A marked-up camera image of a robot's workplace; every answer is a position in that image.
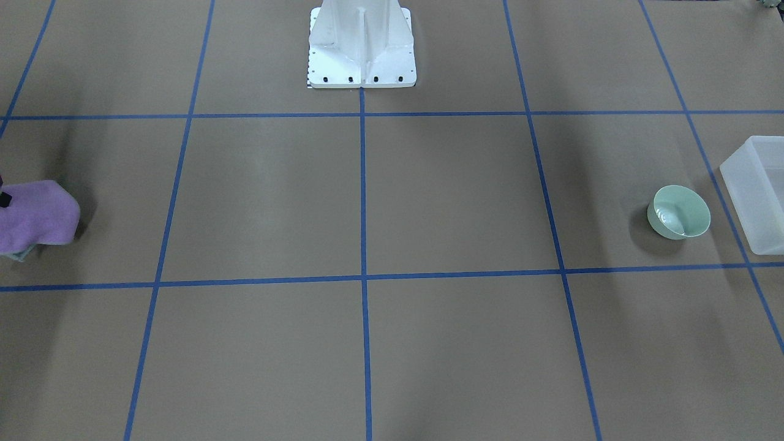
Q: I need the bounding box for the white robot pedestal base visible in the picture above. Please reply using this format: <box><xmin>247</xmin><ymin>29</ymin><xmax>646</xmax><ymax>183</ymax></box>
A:
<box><xmin>306</xmin><ymin>1</ymin><xmax>418</xmax><ymax>89</ymax></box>

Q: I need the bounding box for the purple microfiber cloth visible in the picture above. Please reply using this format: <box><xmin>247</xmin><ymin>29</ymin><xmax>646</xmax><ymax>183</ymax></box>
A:
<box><xmin>1</xmin><ymin>179</ymin><xmax>80</xmax><ymax>262</ymax></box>

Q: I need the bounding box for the light green ceramic bowl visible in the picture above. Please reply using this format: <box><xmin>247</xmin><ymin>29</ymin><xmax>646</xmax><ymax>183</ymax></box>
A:
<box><xmin>646</xmin><ymin>185</ymin><xmax>712</xmax><ymax>240</ymax></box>

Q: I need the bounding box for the translucent white plastic bin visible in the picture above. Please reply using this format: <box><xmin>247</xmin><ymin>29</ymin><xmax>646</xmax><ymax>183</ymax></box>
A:
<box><xmin>720</xmin><ymin>136</ymin><xmax>783</xmax><ymax>255</ymax></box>

